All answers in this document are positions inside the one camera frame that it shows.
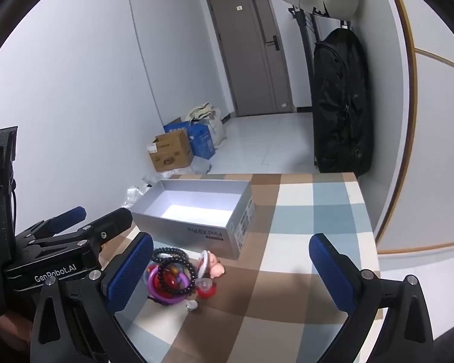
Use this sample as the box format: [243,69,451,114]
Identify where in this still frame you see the round white red badge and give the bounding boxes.
[194,277,217,299]

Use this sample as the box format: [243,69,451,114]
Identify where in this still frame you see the brown cardboard box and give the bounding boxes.
[148,129,194,172]

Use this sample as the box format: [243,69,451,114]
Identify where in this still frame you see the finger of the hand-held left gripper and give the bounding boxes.
[17,206,87,240]
[26,208,134,269]

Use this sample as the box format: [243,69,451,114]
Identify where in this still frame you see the black bead bracelet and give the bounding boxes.
[152,247,199,297]

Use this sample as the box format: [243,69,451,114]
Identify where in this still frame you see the checkered tablecloth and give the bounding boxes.
[113,172,383,363]

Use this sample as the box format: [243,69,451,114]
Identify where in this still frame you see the grey door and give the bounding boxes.
[205,0,296,118]

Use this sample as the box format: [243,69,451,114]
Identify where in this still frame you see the purple ring bracelet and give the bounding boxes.
[147,265,192,305]

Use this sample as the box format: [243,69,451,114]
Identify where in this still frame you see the grey cardboard box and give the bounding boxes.
[130,179,256,261]

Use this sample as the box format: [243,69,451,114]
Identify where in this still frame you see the clear plastic bag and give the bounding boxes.
[123,185,146,209]

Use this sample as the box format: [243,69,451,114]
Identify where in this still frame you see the blue cardboard box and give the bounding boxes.
[163,118,216,160]

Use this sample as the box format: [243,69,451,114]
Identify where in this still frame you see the pink pig figurine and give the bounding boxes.
[206,251,226,278]

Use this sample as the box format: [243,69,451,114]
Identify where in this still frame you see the beige cloth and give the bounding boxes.
[185,102,217,123]

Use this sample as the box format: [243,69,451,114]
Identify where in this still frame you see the black backpack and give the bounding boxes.
[312,27,374,178]

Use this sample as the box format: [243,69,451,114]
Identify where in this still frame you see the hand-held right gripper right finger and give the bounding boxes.
[308,233,436,363]

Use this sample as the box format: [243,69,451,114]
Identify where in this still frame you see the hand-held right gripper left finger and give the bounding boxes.
[30,232,154,363]

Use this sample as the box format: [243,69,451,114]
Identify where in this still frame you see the white woven sack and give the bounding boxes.
[208,108,225,148]

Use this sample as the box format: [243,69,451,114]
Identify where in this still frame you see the person's left hand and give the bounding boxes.
[0,306,34,353]

